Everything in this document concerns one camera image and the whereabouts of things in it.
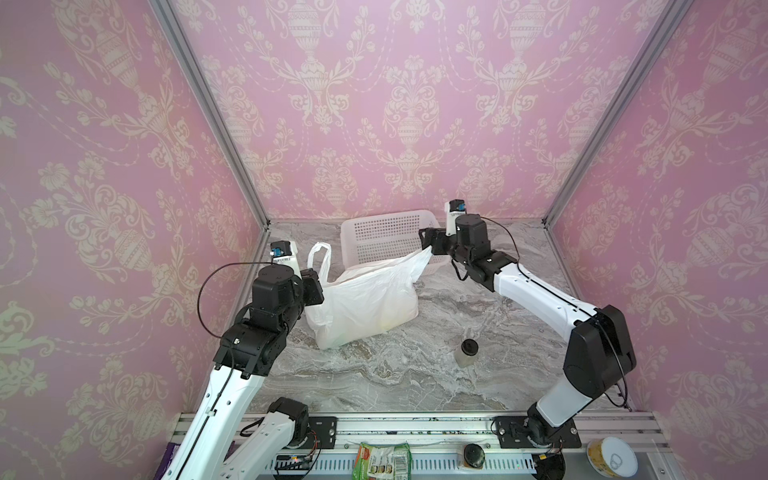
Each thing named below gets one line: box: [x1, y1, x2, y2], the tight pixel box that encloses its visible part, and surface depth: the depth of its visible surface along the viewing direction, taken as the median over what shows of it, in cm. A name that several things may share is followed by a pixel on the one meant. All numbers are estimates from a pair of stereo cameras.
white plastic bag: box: [305, 242, 433, 350], surface depth 78 cm
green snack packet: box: [352, 442, 412, 480], surface depth 70 cm
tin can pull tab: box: [586, 436, 639, 479], surface depth 68 cm
